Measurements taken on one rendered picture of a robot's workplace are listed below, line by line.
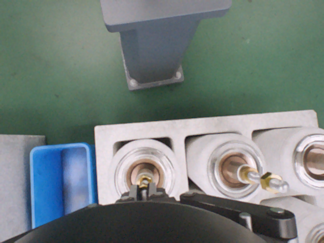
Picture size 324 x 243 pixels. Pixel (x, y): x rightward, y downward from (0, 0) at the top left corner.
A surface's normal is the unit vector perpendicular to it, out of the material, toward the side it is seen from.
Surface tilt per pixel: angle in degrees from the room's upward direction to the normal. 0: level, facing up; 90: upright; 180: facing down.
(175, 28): 90
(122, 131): 0
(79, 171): 0
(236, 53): 0
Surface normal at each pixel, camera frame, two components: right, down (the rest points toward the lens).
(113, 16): 0.08, -0.08
